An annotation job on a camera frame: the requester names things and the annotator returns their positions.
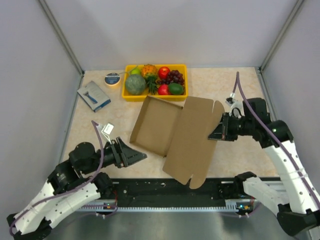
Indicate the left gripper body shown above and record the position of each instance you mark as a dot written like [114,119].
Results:
[115,153]

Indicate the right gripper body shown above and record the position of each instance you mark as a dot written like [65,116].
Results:
[233,127]

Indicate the brown cardboard box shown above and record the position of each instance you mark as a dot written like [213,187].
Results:
[180,134]

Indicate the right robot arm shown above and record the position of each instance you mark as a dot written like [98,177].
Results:
[297,209]

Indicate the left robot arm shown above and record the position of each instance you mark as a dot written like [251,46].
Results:
[73,184]

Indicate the blue razor package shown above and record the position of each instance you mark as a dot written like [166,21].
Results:
[94,96]

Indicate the yellow plastic tray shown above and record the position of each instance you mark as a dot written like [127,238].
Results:
[182,68]

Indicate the green avocado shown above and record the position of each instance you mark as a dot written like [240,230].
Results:
[176,89]

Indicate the green netted melon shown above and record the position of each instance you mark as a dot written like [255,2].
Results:
[135,84]

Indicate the red pink fruit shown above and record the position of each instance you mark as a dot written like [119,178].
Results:
[163,90]

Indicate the purple grape bunch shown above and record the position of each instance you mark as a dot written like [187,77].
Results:
[173,77]

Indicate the tape roll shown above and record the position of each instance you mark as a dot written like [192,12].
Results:
[112,80]

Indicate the green pineapple leaves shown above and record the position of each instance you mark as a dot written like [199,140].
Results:
[151,84]

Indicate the red apple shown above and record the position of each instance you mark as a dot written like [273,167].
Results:
[163,72]

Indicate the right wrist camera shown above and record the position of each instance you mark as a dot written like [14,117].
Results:
[234,105]

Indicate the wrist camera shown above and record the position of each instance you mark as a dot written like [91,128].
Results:
[234,105]
[106,130]

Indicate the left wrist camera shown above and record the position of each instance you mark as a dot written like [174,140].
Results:
[106,130]

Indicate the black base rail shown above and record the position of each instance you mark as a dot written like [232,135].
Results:
[167,193]

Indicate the white slotted cable duct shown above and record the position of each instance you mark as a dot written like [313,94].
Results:
[230,207]

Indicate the right aluminium frame post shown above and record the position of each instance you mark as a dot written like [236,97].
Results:
[281,35]

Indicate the aluminium frame post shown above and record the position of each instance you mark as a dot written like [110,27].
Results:
[60,35]
[281,35]

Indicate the left aluminium frame post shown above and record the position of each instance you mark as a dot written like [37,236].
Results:
[60,35]

